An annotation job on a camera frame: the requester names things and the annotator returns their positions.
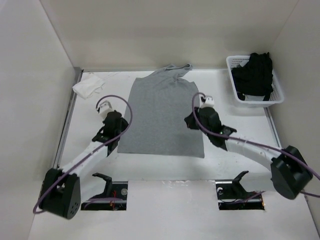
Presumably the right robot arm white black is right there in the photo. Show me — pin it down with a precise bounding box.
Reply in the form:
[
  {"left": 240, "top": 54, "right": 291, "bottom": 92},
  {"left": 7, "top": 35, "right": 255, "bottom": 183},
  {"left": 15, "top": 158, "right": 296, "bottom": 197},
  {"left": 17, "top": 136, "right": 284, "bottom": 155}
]
[{"left": 184, "top": 107, "right": 314, "bottom": 200}]

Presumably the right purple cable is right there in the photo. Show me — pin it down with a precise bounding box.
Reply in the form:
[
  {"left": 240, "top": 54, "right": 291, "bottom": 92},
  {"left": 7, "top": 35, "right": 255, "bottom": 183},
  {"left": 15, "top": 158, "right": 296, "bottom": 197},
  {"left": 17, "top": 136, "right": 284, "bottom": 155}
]
[{"left": 191, "top": 92, "right": 320, "bottom": 198}]

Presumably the folded white tank top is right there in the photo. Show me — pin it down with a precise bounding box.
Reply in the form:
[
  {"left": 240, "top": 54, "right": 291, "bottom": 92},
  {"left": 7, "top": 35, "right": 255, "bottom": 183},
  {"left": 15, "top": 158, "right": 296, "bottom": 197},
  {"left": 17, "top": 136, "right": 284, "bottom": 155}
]
[{"left": 72, "top": 74, "right": 105, "bottom": 100}]

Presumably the grey tank top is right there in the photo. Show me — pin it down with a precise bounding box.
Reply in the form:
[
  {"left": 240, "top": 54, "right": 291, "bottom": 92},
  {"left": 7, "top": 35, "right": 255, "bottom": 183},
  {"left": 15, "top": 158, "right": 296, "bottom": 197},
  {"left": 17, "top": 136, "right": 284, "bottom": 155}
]
[{"left": 117, "top": 63, "right": 205, "bottom": 158}]

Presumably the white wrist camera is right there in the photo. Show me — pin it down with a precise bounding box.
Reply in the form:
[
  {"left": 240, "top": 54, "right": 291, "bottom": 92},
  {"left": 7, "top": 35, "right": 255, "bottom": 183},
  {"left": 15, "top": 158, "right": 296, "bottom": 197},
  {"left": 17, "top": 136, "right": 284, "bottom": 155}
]
[
  {"left": 200, "top": 95, "right": 215, "bottom": 109},
  {"left": 95, "top": 100, "right": 113, "bottom": 120}
]

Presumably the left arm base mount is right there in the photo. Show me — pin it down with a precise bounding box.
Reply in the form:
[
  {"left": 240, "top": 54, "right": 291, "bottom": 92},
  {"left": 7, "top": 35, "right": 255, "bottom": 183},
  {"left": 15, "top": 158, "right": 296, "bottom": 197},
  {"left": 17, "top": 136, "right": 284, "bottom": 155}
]
[{"left": 80, "top": 172, "right": 129, "bottom": 211}]

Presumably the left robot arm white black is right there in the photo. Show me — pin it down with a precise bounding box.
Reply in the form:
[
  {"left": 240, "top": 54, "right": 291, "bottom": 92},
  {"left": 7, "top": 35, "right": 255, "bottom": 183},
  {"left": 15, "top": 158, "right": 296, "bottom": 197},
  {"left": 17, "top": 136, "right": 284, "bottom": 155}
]
[{"left": 33, "top": 110, "right": 132, "bottom": 220}]

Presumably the purple cable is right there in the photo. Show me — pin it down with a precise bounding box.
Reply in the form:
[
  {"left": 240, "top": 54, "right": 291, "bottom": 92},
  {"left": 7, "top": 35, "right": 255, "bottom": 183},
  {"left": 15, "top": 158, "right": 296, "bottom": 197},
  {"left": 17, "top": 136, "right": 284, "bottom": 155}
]
[
  {"left": 32, "top": 94, "right": 133, "bottom": 215},
  {"left": 191, "top": 92, "right": 320, "bottom": 198}
]

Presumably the white plastic basket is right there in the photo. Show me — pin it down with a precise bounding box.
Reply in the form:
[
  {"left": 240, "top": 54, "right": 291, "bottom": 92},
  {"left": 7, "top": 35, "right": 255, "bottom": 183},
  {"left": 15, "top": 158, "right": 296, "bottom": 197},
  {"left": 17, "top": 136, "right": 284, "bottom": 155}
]
[{"left": 226, "top": 55, "right": 284, "bottom": 108}]

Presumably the black tank tops pile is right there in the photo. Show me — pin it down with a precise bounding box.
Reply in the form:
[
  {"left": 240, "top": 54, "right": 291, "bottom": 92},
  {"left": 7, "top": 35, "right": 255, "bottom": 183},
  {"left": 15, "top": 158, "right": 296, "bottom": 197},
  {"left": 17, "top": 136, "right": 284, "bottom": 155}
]
[{"left": 231, "top": 52, "right": 273, "bottom": 101}]

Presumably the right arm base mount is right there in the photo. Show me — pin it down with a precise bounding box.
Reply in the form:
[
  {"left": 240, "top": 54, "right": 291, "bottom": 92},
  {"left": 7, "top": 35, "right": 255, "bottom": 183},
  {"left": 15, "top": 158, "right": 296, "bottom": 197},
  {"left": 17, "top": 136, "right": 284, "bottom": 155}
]
[{"left": 215, "top": 170, "right": 265, "bottom": 211}]

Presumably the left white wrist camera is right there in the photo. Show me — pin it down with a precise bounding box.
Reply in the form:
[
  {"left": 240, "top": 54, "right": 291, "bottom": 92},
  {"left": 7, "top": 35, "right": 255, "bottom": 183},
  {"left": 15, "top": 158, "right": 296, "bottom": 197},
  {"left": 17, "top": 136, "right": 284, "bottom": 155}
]
[{"left": 95, "top": 100, "right": 113, "bottom": 120}]

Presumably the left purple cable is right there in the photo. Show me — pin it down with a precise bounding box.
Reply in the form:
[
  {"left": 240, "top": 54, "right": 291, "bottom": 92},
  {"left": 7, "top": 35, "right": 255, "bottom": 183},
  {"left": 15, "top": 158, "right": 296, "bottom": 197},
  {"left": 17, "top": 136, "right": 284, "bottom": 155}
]
[{"left": 32, "top": 94, "right": 133, "bottom": 215}]

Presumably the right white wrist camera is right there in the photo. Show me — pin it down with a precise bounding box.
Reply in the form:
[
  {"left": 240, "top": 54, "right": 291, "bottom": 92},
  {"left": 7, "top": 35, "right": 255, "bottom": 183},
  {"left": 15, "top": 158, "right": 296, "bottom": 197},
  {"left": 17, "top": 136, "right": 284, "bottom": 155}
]
[{"left": 200, "top": 95, "right": 215, "bottom": 109}]

